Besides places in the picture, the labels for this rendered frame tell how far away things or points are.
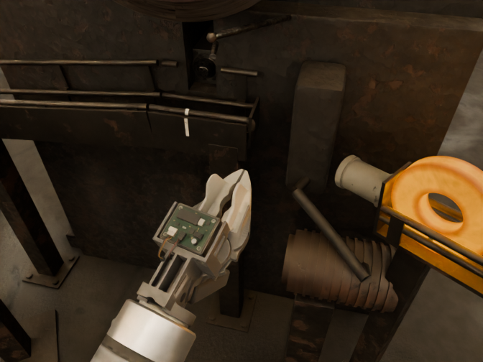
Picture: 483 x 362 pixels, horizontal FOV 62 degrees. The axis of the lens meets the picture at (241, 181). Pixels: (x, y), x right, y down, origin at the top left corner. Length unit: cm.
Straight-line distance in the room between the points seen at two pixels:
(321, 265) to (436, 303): 73
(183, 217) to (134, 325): 12
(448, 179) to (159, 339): 41
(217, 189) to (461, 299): 108
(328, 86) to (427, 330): 90
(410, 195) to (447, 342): 79
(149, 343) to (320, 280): 40
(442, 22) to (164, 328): 62
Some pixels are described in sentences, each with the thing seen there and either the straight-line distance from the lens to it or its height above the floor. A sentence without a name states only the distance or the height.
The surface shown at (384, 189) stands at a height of 71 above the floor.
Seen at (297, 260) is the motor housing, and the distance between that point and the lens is 75.
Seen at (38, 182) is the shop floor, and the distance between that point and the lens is 185.
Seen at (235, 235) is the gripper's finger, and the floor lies 73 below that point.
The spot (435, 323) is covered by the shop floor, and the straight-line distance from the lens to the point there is 140.
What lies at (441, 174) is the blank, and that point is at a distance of 60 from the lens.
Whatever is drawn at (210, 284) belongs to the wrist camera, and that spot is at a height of 67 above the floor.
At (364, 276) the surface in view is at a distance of 71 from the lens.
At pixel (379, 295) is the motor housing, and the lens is 77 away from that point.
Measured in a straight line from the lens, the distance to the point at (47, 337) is 136.
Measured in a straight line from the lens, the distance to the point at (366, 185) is 67.
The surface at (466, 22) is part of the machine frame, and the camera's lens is 78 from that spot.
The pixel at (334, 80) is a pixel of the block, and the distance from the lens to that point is 69.
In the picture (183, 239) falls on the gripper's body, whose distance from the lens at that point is 46.
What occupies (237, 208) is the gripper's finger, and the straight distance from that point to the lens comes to 52.
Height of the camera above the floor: 112
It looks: 43 degrees down
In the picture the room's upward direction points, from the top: straight up
